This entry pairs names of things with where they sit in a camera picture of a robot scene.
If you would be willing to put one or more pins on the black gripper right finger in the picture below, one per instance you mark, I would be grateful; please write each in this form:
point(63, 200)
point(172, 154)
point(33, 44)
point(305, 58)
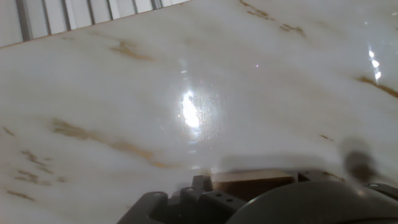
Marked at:
point(311, 176)

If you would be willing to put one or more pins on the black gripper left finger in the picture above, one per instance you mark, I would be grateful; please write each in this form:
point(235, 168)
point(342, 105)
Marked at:
point(202, 202)

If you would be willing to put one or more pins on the large wooden cube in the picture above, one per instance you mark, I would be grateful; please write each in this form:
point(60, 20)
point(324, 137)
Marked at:
point(252, 183)

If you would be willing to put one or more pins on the marble pattern board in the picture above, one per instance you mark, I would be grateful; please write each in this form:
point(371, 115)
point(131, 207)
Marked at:
point(124, 93)

